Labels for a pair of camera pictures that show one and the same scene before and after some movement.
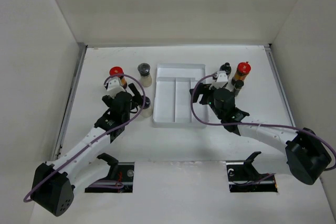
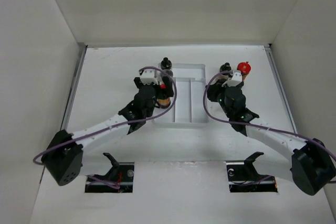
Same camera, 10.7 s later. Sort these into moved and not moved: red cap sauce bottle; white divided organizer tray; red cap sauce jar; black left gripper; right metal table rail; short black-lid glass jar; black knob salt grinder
Moved: black knob salt grinder; short black-lid glass jar; red cap sauce jar; black left gripper
Not moved: white divided organizer tray; right metal table rail; red cap sauce bottle
